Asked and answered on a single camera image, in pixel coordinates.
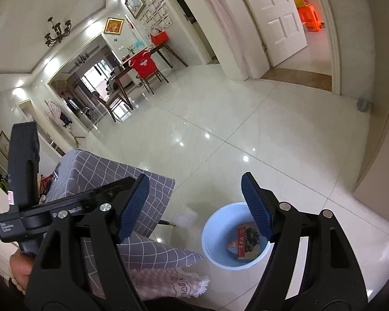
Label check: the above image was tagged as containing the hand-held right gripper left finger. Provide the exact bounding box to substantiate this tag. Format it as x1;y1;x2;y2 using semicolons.
23;173;150;311

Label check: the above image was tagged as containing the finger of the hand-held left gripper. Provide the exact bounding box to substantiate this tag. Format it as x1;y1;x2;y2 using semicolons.
36;178;137;221

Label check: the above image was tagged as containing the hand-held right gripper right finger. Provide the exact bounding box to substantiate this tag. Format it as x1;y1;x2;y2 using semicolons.
241;172;368;311

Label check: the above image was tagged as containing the light blue plastic bucket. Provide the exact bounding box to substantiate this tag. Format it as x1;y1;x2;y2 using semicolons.
202;202;275;268

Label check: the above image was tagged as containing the person's left hand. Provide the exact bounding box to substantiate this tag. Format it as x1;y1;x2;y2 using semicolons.
10;251;33;291

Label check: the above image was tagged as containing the grey checked tablecloth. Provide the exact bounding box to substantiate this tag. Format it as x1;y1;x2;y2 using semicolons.
39;149;204;299

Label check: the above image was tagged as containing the wooden coat stand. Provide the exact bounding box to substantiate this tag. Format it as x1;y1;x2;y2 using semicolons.
69;127;87;148

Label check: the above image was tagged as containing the pink hanging jacket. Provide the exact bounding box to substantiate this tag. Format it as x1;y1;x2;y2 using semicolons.
45;99;72;127

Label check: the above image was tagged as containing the pink printed tablecloth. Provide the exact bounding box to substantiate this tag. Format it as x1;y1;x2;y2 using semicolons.
120;263;210;300

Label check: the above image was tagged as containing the bare wooden dining chair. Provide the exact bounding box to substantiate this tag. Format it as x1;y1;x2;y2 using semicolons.
97;77;134;123

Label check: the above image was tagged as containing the white appliance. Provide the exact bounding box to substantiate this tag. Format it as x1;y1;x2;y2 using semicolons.
105;68;118;95

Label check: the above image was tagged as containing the covered wooden dining chair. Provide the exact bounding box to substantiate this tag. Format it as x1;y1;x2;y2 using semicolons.
129;51;169;95

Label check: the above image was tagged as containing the black chandelier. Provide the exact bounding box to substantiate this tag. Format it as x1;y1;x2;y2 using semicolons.
44;16;73;47

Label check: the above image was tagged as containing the red chair cover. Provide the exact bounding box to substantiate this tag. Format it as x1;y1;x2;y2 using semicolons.
128;51;159;79

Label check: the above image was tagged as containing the metal door stopper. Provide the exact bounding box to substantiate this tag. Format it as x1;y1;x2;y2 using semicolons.
356;96;374;114

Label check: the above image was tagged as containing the dark wooden dining table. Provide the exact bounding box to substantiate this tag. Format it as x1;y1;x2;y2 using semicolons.
112;40;189;105

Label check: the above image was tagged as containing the red gold framed ornament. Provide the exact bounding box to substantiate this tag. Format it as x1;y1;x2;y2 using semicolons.
103;17;124;36

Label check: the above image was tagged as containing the white panel door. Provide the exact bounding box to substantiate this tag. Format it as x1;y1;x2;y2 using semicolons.
233;0;307;69

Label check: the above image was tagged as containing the orange plastic stool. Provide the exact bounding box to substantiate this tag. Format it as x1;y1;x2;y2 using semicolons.
297;4;323;33

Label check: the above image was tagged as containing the framed flower painting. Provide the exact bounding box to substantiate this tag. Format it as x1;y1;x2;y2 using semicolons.
124;0;147;19

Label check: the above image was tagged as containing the beige bead bracelet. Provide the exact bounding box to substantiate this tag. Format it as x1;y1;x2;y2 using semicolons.
8;274;27;296

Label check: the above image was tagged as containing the wall of paper certificates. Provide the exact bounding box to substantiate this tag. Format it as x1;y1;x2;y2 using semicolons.
139;0;175;28

